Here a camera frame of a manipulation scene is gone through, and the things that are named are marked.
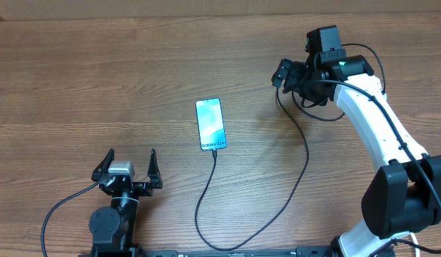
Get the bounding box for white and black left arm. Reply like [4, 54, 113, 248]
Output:
[89, 149, 163, 256]

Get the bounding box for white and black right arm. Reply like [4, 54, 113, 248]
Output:
[271, 26, 441, 257]

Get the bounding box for white power strip cord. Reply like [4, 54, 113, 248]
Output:
[407, 231, 421, 251]

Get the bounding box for black smartphone with blue screen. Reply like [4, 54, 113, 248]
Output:
[196, 98, 227, 151]

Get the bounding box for black charging cable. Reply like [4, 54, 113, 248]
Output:
[194, 43, 387, 251]

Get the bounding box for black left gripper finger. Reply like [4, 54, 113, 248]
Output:
[147, 148, 163, 188]
[91, 148, 115, 181]

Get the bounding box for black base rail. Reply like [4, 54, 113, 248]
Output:
[79, 246, 340, 257]

